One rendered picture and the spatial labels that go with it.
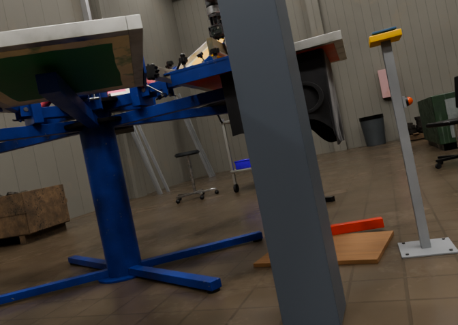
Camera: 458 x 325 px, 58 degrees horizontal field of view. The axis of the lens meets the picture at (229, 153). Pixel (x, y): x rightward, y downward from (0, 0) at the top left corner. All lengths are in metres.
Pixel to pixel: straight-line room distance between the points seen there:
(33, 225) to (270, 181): 4.20
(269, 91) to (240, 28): 0.22
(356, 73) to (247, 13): 9.67
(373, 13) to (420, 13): 1.05
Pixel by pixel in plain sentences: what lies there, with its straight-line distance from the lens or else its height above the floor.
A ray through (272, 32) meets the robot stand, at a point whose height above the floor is 0.92.
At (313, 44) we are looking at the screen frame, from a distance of 1.83.
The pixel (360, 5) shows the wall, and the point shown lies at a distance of 11.23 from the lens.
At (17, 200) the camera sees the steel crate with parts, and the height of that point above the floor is 0.50.
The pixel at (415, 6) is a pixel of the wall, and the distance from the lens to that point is 11.20.
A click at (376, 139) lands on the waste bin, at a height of 0.14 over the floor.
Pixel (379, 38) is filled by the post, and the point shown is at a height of 0.93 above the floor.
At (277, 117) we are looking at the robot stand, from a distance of 1.28.
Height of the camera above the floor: 0.60
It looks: 1 degrees down
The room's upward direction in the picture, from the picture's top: 11 degrees counter-clockwise
